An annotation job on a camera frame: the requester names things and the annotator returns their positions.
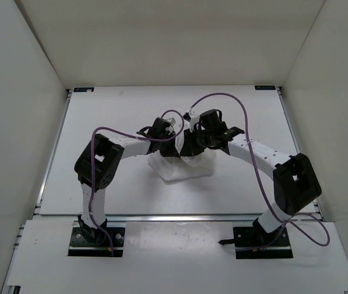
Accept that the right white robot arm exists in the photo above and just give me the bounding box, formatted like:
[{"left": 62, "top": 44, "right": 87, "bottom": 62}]
[{"left": 184, "top": 115, "right": 322, "bottom": 246}]

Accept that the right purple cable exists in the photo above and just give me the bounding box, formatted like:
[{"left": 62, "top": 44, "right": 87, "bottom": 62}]
[{"left": 187, "top": 92, "right": 330, "bottom": 246}]

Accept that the right blue corner label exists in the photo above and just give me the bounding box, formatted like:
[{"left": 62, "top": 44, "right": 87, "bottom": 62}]
[{"left": 254, "top": 85, "right": 276, "bottom": 91}]

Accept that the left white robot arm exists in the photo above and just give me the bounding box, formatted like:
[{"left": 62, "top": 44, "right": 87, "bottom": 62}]
[{"left": 74, "top": 117, "right": 181, "bottom": 251}]

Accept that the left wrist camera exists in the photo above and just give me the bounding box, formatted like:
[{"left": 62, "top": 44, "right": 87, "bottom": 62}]
[{"left": 162, "top": 117, "right": 176, "bottom": 137}]

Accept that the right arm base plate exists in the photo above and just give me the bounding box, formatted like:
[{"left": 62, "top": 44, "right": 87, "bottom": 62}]
[{"left": 218, "top": 227, "right": 293, "bottom": 260}]

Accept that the white pleated skirt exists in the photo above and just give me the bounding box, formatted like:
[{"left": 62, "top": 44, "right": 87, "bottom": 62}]
[{"left": 147, "top": 121, "right": 216, "bottom": 183}]

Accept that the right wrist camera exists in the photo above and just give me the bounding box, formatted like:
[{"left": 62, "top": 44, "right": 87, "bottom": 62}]
[{"left": 200, "top": 109, "right": 227, "bottom": 132}]

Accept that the aluminium front rail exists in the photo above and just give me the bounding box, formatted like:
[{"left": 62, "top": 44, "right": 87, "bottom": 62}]
[{"left": 32, "top": 213, "right": 314, "bottom": 222}]

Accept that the purple cable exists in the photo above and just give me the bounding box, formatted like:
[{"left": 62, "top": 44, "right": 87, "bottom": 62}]
[
  {"left": 187, "top": 92, "right": 330, "bottom": 246},
  {"left": 88, "top": 109, "right": 184, "bottom": 251}
]

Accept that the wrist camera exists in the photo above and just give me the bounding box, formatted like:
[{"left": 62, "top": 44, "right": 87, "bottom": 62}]
[
  {"left": 200, "top": 109, "right": 227, "bottom": 132},
  {"left": 162, "top": 117, "right": 176, "bottom": 137}
]

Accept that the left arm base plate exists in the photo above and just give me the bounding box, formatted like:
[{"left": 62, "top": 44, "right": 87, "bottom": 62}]
[{"left": 67, "top": 221, "right": 126, "bottom": 258}]

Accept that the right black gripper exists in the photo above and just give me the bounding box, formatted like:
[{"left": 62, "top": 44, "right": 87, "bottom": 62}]
[{"left": 180, "top": 127, "right": 214, "bottom": 157}]

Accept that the blue corner label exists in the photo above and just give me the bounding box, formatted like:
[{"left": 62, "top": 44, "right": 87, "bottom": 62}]
[
  {"left": 254, "top": 85, "right": 276, "bottom": 91},
  {"left": 73, "top": 87, "right": 94, "bottom": 92}
]

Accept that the left blue corner label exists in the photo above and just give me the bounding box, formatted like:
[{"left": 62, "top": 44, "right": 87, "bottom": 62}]
[{"left": 73, "top": 87, "right": 94, "bottom": 92}]

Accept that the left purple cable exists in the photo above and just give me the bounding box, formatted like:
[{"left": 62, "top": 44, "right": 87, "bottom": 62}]
[{"left": 88, "top": 109, "right": 184, "bottom": 251}]

